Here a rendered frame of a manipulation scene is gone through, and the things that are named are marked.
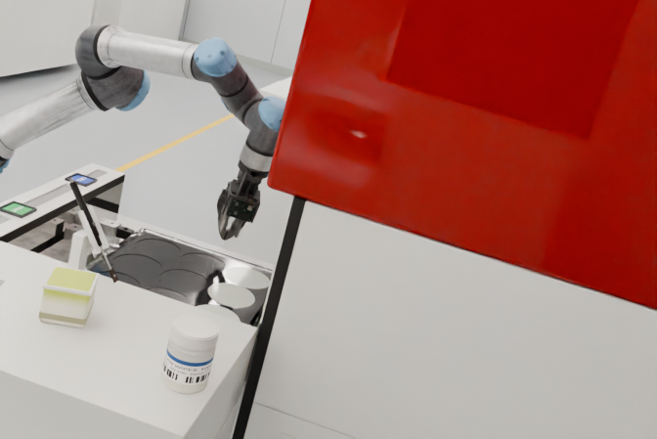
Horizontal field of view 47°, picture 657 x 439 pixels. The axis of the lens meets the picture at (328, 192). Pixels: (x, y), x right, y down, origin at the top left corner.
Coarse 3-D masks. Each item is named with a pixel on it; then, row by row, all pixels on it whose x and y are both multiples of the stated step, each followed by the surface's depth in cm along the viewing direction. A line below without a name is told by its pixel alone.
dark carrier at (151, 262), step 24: (144, 240) 174; (168, 240) 177; (120, 264) 160; (144, 264) 163; (168, 264) 165; (192, 264) 168; (216, 264) 172; (240, 264) 175; (144, 288) 152; (168, 288) 155; (192, 288) 158; (264, 288) 166; (240, 312) 153
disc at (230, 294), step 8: (208, 288) 159; (216, 288) 160; (224, 288) 161; (232, 288) 162; (240, 288) 163; (216, 296) 157; (224, 296) 158; (232, 296) 159; (240, 296) 159; (248, 296) 160; (224, 304) 155; (232, 304) 155; (240, 304) 156; (248, 304) 157
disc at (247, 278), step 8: (232, 272) 170; (240, 272) 171; (248, 272) 172; (256, 272) 173; (232, 280) 166; (240, 280) 167; (248, 280) 168; (256, 280) 169; (264, 280) 170; (256, 288) 165
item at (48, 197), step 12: (84, 168) 190; (96, 168) 192; (108, 168) 194; (60, 180) 179; (108, 180) 187; (36, 192) 169; (48, 192) 171; (60, 192) 173; (72, 192) 174; (84, 192) 176; (0, 204) 158; (36, 204) 163; (48, 204) 164; (60, 204) 165; (0, 216) 154; (12, 216) 154; (36, 216) 157; (0, 228) 148; (12, 228) 149
